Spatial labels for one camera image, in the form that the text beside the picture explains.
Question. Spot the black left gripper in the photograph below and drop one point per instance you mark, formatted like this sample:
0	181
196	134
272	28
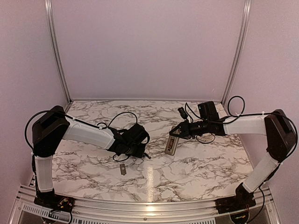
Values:
140	153

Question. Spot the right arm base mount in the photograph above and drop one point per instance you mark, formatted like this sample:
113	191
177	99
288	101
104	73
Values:
231	204

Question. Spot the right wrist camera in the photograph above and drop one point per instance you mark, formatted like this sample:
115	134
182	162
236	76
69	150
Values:
184	114

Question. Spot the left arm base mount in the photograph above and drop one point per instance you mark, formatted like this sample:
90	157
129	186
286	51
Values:
58	202

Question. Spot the front aluminium rail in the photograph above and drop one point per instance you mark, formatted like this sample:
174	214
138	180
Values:
93	211

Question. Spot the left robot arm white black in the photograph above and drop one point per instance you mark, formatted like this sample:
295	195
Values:
55	125

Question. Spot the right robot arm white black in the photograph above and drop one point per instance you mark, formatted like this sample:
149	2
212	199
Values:
280	132

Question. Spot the right aluminium frame post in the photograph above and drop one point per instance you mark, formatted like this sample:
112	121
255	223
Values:
238	50

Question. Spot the black battery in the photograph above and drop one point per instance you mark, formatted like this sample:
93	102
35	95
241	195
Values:
146	155

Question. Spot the left aluminium frame post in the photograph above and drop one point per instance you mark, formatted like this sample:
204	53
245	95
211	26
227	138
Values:
55	47

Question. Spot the white remote control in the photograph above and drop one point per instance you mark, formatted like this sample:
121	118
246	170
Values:
171	145

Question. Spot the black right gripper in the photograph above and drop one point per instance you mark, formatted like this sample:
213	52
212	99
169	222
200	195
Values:
186	131

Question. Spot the aluminium frame post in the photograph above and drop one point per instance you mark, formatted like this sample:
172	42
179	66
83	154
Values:
238	50
55	47

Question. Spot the grey battery cover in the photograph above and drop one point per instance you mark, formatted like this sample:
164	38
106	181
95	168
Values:
123	169

